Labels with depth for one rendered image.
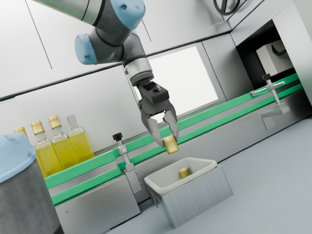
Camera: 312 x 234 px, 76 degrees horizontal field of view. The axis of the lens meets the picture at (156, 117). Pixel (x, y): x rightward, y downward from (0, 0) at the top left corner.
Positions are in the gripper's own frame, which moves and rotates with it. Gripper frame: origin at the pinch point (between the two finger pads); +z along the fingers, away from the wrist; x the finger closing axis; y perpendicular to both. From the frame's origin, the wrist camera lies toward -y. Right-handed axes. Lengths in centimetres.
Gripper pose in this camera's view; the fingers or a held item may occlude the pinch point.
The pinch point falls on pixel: (169, 140)
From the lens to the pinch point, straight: 56.5
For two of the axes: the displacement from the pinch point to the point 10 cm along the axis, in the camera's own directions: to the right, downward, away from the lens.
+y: -1.5, 1.1, 9.8
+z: 3.8, 9.2, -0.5
